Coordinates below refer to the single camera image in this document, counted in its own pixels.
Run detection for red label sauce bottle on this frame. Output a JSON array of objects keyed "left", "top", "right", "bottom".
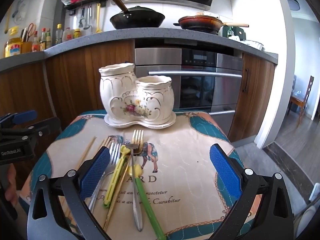
[{"left": 32, "top": 31, "right": 40, "bottom": 52}]

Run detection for stainless steel built-in oven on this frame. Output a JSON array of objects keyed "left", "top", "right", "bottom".
[{"left": 134, "top": 47, "right": 243, "bottom": 135}]

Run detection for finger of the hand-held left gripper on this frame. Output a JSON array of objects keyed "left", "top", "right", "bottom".
[
  {"left": 0, "top": 110, "right": 38, "bottom": 130},
  {"left": 0, "top": 117, "right": 62, "bottom": 143}
]

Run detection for black wok with wooden handle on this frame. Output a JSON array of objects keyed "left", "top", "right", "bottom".
[{"left": 107, "top": 0, "right": 165, "bottom": 30}]

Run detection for wooden base cabinet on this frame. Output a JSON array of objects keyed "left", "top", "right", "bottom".
[{"left": 0, "top": 40, "right": 136, "bottom": 180}]

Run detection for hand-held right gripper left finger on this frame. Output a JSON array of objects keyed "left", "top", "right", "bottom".
[{"left": 27, "top": 145, "right": 112, "bottom": 240}]

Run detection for green kitchen appliance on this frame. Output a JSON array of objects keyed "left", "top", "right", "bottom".
[{"left": 223, "top": 26, "right": 247, "bottom": 42}]

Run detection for white floral ceramic utensil holder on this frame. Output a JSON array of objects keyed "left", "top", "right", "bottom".
[{"left": 98, "top": 62, "right": 175, "bottom": 125}]

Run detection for black wall shelf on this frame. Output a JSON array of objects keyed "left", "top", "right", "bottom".
[{"left": 64, "top": 0, "right": 108, "bottom": 15}]

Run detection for grey kitchen countertop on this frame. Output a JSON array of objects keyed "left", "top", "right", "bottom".
[{"left": 0, "top": 27, "right": 279, "bottom": 67}]

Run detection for printed quilted cloth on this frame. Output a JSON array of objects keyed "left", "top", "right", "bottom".
[{"left": 19, "top": 109, "right": 263, "bottom": 240}]

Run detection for white fluted bowl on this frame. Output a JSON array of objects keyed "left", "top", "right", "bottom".
[{"left": 240, "top": 39, "right": 265, "bottom": 51}]

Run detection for yellow spatula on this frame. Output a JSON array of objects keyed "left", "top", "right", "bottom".
[{"left": 95, "top": 4, "right": 103, "bottom": 34}]

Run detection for wooden chair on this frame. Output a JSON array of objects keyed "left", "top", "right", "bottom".
[{"left": 289, "top": 75, "right": 315, "bottom": 128}]

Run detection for dark sauce bottle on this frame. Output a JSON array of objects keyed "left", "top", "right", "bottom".
[{"left": 40, "top": 28, "right": 47, "bottom": 50}]

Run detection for person's left hand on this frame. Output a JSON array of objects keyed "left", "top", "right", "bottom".
[{"left": 4, "top": 165, "right": 19, "bottom": 205}]

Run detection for hanging metal utensils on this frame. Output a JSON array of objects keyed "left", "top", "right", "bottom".
[{"left": 78, "top": 6, "right": 93, "bottom": 30}]

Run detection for yellow green plastic utensil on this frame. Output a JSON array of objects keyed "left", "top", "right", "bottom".
[{"left": 104, "top": 145, "right": 128, "bottom": 208}]

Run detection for yellow spoon with green handle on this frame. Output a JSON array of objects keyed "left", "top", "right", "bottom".
[{"left": 127, "top": 164, "right": 167, "bottom": 240}]

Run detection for wooden cabinet door with handle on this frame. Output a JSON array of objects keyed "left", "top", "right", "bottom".
[{"left": 228, "top": 52, "right": 276, "bottom": 143}]

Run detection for brown frying pan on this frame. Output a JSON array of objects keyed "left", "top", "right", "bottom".
[{"left": 173, "top": 15, "right": 250, "bottom": 34}]

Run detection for red handled scissors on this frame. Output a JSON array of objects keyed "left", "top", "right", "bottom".
[{"left": 26, "top": 23, "right": 36, "bottom": 42}]

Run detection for large yellow jar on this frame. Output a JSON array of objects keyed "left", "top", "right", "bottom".
[{"left": 4, "top": 27, "right": 22, "bottom": 57}]

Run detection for silver fork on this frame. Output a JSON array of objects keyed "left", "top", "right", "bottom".
[{"left": 87, "top": 142, "right": 122, "bottom": 213}]

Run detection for white plastic jug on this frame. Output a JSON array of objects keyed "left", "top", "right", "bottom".
[{"left": 62, "top": 27, "right": 73, "bottom": 42}]

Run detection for clear oil bottle yellow cap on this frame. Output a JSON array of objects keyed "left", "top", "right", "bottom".
[{"left": 54, "top": 24, "right": 63, "bottom": 46}]

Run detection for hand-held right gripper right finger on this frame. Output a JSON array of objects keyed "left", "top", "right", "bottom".
[{"left": 207, "top": 144, "right": 294, "bottom": 240}]

